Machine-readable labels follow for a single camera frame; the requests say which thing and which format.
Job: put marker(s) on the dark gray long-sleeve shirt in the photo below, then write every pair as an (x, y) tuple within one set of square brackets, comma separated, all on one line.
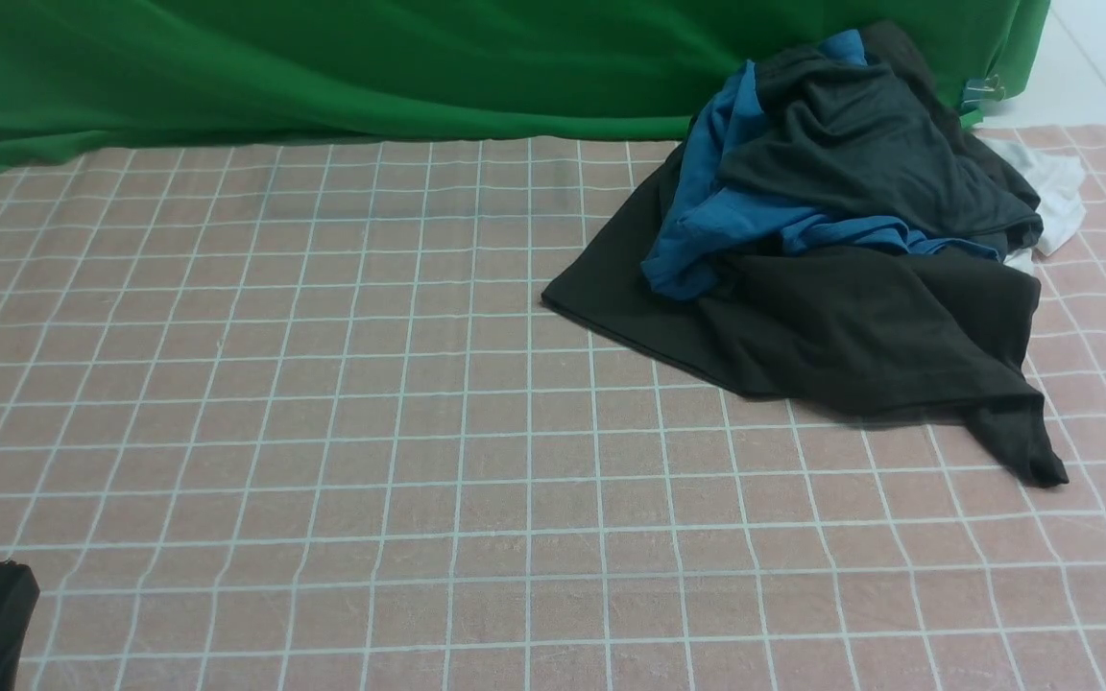
[(851, 330)]

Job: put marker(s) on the dark charcoal shirt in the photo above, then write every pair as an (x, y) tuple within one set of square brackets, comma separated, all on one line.
[(854, 126)]

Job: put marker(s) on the blue binder clip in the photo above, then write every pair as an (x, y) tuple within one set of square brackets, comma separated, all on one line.
[(981, 91)]

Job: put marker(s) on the green backdrop cloth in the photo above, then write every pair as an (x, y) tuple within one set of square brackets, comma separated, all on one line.
[(77, 76)]

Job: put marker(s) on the blue shirt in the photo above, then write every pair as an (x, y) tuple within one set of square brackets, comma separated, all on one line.
[(708, 216)]

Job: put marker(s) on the white cloth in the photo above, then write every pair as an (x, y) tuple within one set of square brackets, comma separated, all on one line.
[(1057, 180)]

